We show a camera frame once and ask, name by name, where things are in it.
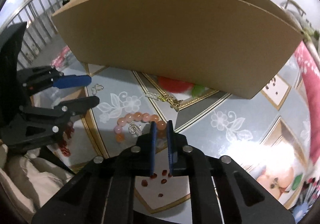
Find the orange pink beaded bracelet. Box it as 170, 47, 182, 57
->
113, 111, 168, 143

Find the silver butterfly charm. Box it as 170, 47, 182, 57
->
91, 84, 104, 96

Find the metal window railing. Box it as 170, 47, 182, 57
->
1, 0, 68, 69

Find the brown cardboard box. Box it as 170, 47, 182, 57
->
52, 0, 303, 99

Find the pink floral blanket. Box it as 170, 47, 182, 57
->
294, 41, 320, 164

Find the wooden chair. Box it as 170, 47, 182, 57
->
280, 0, 306, 17

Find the silver gold charm chain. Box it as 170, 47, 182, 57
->
145, 90, 184, 112

